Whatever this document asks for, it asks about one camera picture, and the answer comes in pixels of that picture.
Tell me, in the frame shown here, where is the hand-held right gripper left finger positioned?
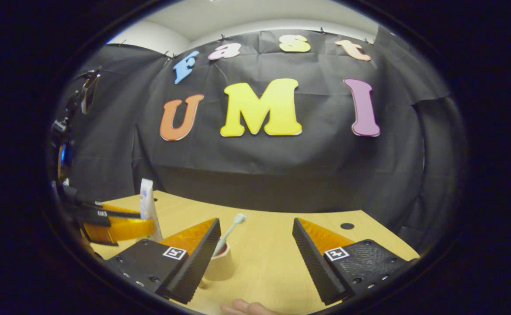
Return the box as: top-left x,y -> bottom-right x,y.
104,217 -> 222,305

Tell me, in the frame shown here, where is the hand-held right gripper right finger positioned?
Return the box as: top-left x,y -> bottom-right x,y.
292,217 -> 418,306

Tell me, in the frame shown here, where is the beige cup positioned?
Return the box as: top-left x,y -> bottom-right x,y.
203,243 -> 236,281

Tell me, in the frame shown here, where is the white toothbrush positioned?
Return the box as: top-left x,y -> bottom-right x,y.
214,213 -> 247,256

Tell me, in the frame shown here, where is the white toothpaste tube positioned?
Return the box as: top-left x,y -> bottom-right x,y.
140,178 -> 163,242

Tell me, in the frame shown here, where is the wooden desktop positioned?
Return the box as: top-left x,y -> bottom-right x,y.
90,190 -> 420,315

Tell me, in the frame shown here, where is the black backdrop cloth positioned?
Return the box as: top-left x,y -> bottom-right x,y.
56,28 -> 468,254

